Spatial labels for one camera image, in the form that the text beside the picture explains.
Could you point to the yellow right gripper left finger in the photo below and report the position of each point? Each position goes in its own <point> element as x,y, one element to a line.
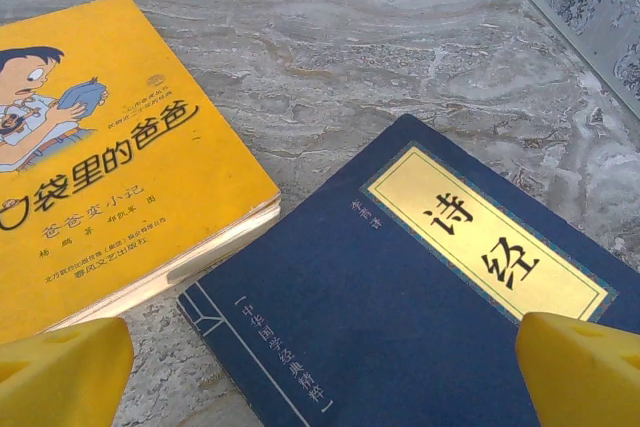
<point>60,377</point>

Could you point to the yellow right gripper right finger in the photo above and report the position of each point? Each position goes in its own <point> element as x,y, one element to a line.
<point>585,377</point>

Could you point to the yellow cartoon cover book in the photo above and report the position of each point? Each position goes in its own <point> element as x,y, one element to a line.
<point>150,172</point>

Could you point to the navy book large yellow label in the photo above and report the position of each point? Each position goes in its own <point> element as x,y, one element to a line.
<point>375,297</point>

